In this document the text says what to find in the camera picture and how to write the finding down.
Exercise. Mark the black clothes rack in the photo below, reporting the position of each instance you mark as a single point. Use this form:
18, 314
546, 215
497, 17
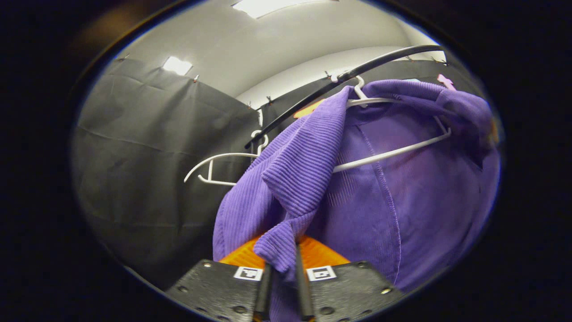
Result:
313, 96

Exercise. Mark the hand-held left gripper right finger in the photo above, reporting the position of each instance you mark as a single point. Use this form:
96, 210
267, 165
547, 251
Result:
348, 290

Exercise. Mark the black backdrop cloth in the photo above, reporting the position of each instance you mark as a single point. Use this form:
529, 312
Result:
147, 170

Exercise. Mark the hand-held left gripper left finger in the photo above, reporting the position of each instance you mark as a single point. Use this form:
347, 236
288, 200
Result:
214, 286

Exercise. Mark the ceiling light panel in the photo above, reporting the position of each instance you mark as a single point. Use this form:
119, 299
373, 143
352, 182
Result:
177, 65
268, 6

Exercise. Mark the white plastic clothes hanger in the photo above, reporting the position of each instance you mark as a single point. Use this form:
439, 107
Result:
393, 154
214, 156

